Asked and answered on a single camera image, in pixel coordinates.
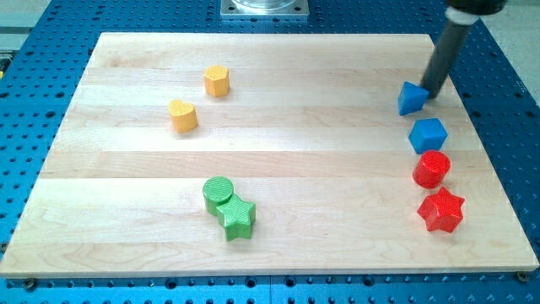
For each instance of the silver robot base mount plate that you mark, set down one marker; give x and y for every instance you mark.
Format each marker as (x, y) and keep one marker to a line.
(264, 9)

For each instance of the red cylinder block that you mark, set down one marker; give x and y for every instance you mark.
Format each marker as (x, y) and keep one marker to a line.
(431, 169)

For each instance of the green cylinder block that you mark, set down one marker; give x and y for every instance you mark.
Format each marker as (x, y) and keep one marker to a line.
(216, 191)

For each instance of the blue cube block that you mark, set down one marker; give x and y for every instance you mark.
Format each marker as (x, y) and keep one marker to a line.
(427, 134)

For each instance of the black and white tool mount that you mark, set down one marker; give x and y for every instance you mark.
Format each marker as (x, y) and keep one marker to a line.
(467, 12)

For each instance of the red star block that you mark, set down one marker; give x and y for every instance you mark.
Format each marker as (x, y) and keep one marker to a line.
(441, 211)

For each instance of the yellow hexagon block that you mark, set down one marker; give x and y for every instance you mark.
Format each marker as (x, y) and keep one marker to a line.
(217, 81)

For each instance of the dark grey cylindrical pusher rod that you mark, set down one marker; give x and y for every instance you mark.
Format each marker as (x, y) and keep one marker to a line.
(447, 48)

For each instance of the green star block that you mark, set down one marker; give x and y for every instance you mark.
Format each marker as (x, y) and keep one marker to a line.
(236, 217)

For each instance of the light wooden board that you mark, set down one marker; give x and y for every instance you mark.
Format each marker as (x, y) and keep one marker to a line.
(309, 132)

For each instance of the yellow heart block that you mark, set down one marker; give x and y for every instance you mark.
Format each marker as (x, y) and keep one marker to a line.
(183, 116)

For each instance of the blue triangle block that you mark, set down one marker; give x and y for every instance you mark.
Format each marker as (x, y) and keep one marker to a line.
(411, 98)

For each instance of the blue perforated metal base plate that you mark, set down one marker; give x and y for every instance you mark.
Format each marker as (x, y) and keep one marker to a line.
(42, 77)

